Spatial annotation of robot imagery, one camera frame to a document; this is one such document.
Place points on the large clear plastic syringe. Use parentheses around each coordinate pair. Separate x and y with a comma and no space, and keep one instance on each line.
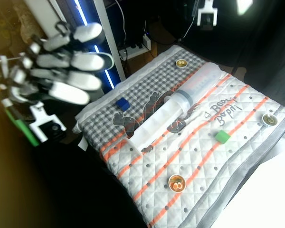
(156,121)

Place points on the white column with blue light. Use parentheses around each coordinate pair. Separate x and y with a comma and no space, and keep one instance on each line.
(109,35)

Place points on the white power strip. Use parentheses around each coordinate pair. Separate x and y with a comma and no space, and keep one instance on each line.
(133,52)

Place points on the blue toy block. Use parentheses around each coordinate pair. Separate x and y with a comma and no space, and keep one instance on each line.
(122,104)

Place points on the white paper tag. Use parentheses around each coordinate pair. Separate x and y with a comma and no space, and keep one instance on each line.
(82,144)

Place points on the small bowl with yellow food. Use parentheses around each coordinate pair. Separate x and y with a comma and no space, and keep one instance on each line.
(181,63)

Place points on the green toy block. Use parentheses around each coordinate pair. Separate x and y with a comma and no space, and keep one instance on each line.
(222,136)

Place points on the grey quilt with bear print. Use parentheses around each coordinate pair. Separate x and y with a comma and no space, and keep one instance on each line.
(204,166)

